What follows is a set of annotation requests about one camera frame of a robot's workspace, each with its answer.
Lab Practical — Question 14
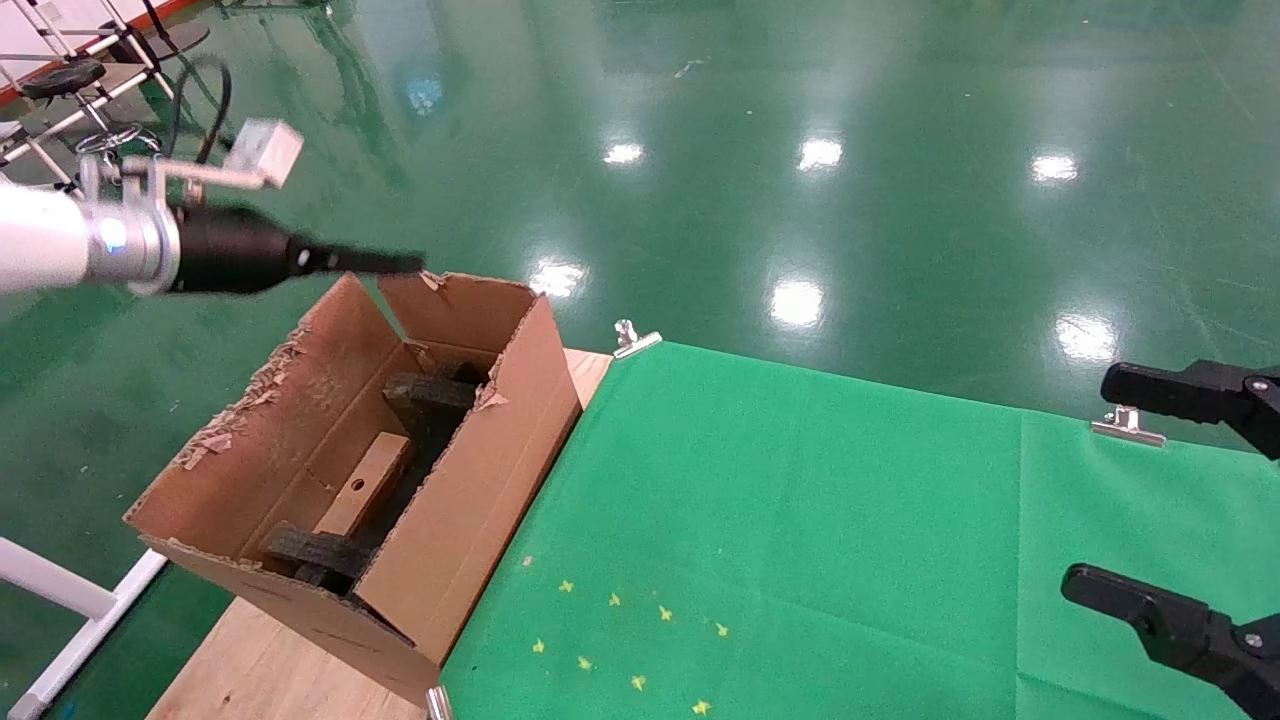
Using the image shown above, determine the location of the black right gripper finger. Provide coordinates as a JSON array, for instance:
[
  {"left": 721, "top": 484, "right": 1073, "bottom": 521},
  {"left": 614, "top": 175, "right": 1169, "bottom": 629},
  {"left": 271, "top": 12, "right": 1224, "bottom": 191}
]
[
  {"left": 1100, "top": 360, "right": 1280, "bottom": 461},
  {"left": 1060, "top": 565, "right": 1280, "bottom": 720}
]

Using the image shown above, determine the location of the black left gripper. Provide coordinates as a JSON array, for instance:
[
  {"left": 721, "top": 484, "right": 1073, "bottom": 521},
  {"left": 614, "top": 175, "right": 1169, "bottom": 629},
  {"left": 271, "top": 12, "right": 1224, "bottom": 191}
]
[{"left": 170, "top": 205, "right": 426, "bottom": 296}]

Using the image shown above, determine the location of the small cardboard box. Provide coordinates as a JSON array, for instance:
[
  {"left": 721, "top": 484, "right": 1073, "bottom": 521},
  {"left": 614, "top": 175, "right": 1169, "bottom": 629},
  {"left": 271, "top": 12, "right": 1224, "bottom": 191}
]
[{"left": 313, "top": 430, "right": 417, "bottom": 541}]

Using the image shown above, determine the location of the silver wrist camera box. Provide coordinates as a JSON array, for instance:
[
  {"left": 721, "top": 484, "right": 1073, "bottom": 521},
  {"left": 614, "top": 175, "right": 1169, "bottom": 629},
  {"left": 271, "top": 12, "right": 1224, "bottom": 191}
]
[{"left": 78, "top": 120, "right": 304, "bottom": 206}]

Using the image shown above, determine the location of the green cloth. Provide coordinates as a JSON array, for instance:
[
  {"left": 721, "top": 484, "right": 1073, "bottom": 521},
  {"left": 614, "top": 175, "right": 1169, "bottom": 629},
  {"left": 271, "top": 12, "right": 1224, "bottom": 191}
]
[{"left": 440, "top": 343, "right": 1280, "bottom": 720}]

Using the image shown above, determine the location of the black swivel stool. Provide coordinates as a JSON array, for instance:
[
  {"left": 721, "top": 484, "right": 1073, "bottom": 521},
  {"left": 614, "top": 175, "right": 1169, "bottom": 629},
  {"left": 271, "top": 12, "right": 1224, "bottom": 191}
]
[{"left": 20, "top": 58, "right": 166, "bottom": 186}]

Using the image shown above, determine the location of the black round base stand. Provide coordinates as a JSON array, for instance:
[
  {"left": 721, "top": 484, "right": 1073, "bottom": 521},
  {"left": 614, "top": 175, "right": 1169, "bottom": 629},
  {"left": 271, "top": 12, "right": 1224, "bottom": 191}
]
[{"left": 130, "top": 0, "right": 211, "bottom": 61}]

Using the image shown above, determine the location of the open cardboard carton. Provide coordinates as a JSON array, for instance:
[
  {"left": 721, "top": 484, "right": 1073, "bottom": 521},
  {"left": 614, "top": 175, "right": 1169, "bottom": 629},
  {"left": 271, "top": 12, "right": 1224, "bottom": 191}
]
[{"left": 123, "top": 270, "right": 583, "bottom": 706}]

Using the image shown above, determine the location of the white table leg frame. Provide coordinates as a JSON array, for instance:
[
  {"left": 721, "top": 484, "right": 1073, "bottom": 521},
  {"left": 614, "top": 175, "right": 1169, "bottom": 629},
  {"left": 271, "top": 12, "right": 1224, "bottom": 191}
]
[{"left": 0, "top": 535, "right": 171, "bottom": 720}]

